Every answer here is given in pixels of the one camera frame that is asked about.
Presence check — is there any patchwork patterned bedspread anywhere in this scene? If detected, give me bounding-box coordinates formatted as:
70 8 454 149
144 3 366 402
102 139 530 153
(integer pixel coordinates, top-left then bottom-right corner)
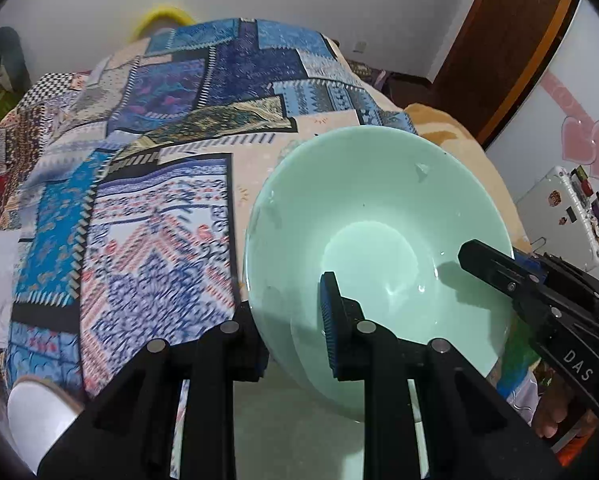
0 18 413 402

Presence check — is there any yellow curved tube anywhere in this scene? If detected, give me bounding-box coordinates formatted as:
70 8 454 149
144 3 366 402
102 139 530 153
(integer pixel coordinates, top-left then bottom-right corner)
130 4 196 42

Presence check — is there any mint green plate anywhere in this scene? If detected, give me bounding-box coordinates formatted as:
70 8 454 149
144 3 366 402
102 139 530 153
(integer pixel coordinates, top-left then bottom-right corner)
171 358 431 480

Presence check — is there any right hand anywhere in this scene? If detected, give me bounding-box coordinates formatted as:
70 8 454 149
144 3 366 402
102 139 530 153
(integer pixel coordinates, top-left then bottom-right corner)
531 372 576 438

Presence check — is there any white stickered suitcase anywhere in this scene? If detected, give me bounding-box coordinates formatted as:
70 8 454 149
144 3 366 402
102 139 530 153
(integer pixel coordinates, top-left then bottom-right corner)
515 166 599 272

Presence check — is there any grey plush toy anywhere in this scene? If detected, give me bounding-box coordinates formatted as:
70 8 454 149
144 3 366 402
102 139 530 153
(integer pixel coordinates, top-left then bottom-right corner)
0 27 31 93

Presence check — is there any brown wooden door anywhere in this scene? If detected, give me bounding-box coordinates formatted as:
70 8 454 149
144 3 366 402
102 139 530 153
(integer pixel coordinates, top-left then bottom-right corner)
426 0 584 146

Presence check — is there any mint green bowl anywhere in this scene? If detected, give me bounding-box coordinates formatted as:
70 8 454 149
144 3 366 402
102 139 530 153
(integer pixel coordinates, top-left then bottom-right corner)
244 126 513 419

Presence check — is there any pink ceramic bowl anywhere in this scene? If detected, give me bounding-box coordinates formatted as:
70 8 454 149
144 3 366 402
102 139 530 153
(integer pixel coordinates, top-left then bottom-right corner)
8 375 83 474

